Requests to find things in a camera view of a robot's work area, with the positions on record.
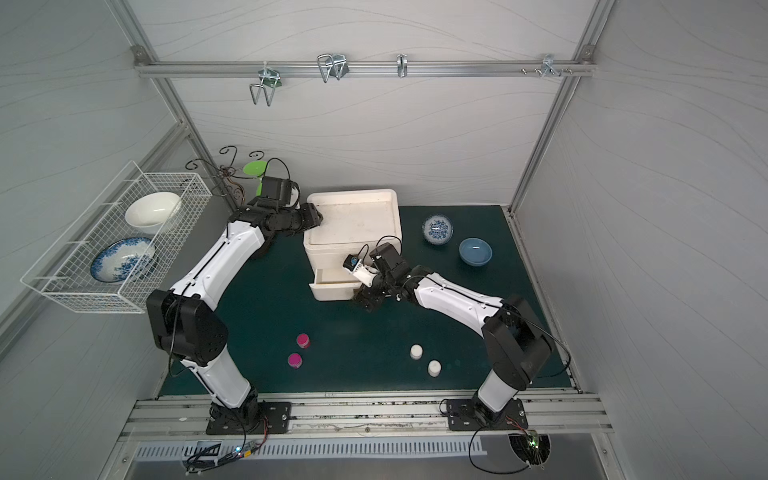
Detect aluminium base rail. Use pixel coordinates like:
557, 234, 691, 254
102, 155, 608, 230
119, 388, 614, 441

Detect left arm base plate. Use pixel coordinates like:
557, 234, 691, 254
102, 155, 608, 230
205, 401, 292, 435

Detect pink paint can far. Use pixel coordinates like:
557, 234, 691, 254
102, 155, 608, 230
296, 333, 310, 349

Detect white vent grille strip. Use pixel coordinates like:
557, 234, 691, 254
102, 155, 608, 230
134, 435, 487, 462

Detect white wire basket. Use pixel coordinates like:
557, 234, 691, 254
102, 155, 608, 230
21, 162, 212, 314

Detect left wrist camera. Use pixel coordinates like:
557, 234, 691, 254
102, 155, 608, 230
258, 176, 300, 207

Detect dark metal glass rack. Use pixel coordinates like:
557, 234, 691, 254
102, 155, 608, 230
184, 145, 265, 206

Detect small metal hook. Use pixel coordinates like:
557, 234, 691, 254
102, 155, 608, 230
396, 54, 408, 78

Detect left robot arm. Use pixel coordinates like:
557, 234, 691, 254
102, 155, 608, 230
146, 203, 322, 416

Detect aluminium top rail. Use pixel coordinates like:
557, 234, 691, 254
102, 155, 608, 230
135, 58, 597, 80

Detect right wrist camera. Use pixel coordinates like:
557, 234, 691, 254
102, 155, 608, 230
343, 255, 379, 287

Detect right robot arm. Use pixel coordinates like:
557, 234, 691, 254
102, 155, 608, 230
349, 264, 556, 424

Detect right end metal hook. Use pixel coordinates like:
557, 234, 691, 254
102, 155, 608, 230
520, 54, 573, 78

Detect pink paint can near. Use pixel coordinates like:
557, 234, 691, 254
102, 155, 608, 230
287, 353, 303, 369

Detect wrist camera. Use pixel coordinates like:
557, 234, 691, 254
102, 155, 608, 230
258, 176, 300, 207
343, 255, 379, 287

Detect pink paint can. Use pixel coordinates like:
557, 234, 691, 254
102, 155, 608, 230
287, 353, 303, 369
296, 333, 310, 349

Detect metal hook with green tag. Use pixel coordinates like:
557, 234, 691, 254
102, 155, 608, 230
249, 63, 282, 107

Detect double wire hook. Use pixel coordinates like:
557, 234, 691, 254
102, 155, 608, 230
317, 53, 349, 83

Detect left base cable bundle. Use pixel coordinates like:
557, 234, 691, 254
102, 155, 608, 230
182, 413, 271, 475

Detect blue patterned plate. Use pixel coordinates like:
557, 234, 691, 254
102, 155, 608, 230
90, 237, 156, 284

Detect small blue patterned bowl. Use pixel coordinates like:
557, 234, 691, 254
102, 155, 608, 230
422, 214, 454, 246

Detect white bowl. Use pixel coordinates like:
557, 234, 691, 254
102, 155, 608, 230
124, 192, 181, 234

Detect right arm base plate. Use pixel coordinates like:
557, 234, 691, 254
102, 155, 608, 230
438, 399, 529, 432

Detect plain blue bowl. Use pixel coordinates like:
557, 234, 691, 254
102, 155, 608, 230
458, 238, 493, 267

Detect green upturned wine glass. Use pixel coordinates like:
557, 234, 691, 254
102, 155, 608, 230
243, 160, 267, 196

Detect white paint can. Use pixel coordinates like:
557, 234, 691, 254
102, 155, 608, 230
427, 360, 442, 378
410, 344, 424, 360

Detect white paint can right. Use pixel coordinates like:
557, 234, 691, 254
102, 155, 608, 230
427, 360, 442, 378

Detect white three-drawer cabinet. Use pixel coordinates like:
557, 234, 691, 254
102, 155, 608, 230
303, 189, 402, 302

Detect white paint can left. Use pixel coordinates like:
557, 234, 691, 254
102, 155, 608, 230
410, 344, 424, 360

